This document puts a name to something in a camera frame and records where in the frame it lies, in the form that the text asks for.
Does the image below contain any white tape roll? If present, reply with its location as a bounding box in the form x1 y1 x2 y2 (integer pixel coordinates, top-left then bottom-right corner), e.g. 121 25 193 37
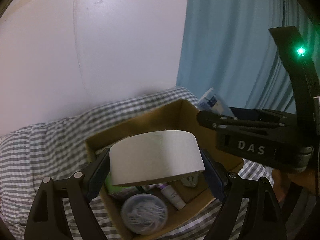
110 130 204 186

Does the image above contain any small white tube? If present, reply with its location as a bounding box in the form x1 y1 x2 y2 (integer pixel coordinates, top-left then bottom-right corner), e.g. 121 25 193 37
158 184 186 210

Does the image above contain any person's right hand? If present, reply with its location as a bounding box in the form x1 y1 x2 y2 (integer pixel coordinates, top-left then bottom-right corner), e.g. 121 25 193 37
272 169 316 203

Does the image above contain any green white medicine box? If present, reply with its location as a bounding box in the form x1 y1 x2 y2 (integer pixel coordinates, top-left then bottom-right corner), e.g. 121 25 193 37
105 173 140 199

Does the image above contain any teal curtain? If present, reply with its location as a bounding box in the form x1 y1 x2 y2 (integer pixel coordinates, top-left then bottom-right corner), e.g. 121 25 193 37
177 0 319 113

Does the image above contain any clear plastic bottle blue label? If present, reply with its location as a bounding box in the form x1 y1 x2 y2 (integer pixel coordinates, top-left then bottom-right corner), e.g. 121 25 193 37
197 88 236 119

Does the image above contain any round clear plastic container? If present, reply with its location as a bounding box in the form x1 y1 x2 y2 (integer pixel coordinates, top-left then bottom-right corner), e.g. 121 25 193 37
120 193 168 235

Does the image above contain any open cardboard box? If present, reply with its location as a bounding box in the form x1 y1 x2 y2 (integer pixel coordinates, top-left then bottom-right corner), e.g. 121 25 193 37
85 100 244 239

